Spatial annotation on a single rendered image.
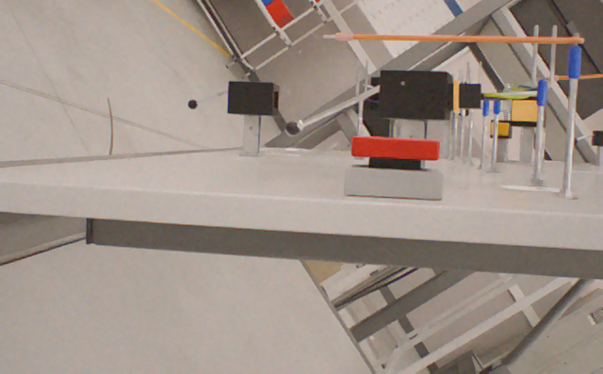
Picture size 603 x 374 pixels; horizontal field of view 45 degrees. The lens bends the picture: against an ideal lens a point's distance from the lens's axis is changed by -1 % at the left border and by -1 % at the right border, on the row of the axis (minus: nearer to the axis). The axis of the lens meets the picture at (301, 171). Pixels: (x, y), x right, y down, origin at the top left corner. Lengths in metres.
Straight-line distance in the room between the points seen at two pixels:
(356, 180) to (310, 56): 8.06
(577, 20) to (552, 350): 6.13
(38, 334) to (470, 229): 0.37
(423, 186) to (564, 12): 1.35
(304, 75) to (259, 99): 7.46
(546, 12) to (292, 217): 1.39
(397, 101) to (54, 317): 0.34
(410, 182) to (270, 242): 0.16
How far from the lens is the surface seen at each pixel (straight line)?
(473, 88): 0.62
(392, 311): 1.66
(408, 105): 0.62
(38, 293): 0.66
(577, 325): 7.69
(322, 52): 8.46
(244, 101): 0.99
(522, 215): 0.39
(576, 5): 1.76
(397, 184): 0.42
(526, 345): 1.47
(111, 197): 0.42
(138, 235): 0.57
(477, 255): 0.53
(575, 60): 0.51
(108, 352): 0.70
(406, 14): 8.41
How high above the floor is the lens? 1.12
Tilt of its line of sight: 8 degrees down
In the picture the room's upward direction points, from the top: 57 degrees clockwise
